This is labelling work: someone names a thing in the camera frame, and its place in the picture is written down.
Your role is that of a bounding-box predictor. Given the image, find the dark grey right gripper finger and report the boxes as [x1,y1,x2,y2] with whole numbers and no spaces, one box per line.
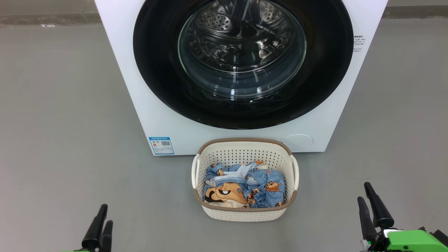
[364,182,394,229]
[357,197,378,242]

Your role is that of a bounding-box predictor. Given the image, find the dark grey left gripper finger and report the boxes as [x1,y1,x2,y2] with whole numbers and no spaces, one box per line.
[100,220,113,252]
[82,204,108,250]

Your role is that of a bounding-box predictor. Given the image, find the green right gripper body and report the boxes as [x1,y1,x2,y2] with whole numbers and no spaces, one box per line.
[360,229,445,252]

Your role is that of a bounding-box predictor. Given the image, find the blue garment large face print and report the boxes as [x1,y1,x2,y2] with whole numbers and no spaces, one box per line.
[203,163,250,209]

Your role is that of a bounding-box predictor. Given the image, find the glass washing machine door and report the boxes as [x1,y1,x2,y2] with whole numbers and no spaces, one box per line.
[133,0,354,130]

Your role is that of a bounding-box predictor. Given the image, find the white front-load washing machine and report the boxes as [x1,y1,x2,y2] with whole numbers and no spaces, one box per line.
[94,0,389,156]

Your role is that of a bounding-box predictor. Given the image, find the perforated steel washer drum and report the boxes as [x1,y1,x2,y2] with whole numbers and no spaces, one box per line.
[178,0,307,99]

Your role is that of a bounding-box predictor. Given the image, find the round white filter cover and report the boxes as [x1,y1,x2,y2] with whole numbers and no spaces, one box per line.
[282,134,314,152]

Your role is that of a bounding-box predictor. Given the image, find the blue energy label sticker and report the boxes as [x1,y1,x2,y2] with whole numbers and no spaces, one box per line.
[149,137,175,155]

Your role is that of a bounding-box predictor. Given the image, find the cream perforated laundry basket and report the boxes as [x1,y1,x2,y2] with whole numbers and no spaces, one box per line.
[191,138,300,222]

